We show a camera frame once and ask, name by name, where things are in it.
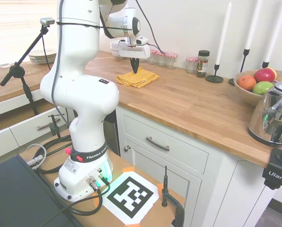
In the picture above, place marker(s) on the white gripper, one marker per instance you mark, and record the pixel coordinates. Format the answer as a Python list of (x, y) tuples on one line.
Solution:
[(134, 52)]

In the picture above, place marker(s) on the yellow towel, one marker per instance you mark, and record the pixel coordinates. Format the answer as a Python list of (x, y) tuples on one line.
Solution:
[(143, 79)]

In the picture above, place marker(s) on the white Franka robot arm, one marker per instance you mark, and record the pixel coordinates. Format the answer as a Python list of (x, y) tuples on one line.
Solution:
[(79, 94)]

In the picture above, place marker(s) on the patterned white ceramic bowl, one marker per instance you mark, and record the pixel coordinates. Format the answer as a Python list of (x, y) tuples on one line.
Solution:
[(115, 53)]

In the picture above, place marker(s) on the plain white ceramic bowl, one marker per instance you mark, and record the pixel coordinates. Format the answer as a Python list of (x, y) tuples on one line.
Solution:
[(115, 45)]

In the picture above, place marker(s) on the spice jar black lid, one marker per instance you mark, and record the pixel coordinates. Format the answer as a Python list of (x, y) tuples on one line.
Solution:
[(202, 65)]

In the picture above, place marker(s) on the dark steel appliance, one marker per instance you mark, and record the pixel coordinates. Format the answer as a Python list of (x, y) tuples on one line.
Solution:
[(112, 132)]

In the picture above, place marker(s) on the round metal cabinet knob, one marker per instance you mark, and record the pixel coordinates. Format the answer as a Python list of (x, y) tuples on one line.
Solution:
[(127, 148)]

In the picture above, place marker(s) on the cream dinner plate stack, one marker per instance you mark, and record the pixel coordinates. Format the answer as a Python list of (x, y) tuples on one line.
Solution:
[(41, 58)]

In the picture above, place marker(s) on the white cabinet drawer front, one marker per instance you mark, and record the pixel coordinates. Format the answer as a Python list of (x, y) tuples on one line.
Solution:
[(178, 151)]

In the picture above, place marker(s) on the small black clamp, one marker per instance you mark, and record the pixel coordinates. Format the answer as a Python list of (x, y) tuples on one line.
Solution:
[(54, 127)]

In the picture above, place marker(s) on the orange tape piece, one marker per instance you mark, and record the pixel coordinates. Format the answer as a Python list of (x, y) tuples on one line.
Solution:
[(160, 185), (128, 169)]

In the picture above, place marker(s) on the wooden fruit bowl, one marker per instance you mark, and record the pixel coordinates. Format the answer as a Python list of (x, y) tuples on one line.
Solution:
[(244, 94)]

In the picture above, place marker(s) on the orange red fruit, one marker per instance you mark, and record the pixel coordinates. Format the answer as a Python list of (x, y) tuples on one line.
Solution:
[(247, 82)]

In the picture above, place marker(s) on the black boom stand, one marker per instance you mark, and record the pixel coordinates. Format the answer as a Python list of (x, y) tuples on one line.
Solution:
[(15, 69)]

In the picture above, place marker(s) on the large black bar clamp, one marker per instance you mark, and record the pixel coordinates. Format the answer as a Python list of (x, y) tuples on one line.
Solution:
[(164, 189)]

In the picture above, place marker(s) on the white side cabinet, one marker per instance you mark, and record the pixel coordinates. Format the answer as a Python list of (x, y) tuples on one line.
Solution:
[(25, 132)]

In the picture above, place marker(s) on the small glass dish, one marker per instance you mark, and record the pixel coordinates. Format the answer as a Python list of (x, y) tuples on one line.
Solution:
[(5, 65)]

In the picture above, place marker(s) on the red apple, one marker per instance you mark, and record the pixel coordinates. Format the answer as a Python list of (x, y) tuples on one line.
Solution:
[(264, 75)]

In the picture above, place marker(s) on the white window blind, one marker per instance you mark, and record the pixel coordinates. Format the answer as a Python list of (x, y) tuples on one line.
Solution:
[(13, 19)]

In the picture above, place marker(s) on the green apple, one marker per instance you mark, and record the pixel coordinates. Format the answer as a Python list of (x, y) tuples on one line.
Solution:
[(262, 88)]

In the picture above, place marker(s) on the black white marker sheet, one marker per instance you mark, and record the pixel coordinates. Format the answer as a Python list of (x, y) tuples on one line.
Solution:
[(131, 196)]

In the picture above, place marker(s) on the shiny steel kettle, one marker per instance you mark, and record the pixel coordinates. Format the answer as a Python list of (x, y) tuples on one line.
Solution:
[(273, 113)]

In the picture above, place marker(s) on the brown robot mounting board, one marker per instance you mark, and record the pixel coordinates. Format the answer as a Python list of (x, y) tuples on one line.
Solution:
[(155, 212)]

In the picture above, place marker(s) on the white kitchen cabinet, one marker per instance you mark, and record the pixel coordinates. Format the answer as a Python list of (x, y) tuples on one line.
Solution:
[(226, 189)]

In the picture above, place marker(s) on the black controller box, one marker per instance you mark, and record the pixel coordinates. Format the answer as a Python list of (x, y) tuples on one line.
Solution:
[(13, 194)]

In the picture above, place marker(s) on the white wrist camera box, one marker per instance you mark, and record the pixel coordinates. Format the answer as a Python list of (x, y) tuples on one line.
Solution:
[(142, 41)]

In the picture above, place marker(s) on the small grey camera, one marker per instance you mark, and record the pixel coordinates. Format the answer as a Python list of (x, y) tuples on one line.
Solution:
[(47, 21)]

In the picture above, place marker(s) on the black clamp camera stand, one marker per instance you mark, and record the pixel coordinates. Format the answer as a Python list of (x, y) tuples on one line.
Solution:
[(277, 176)]

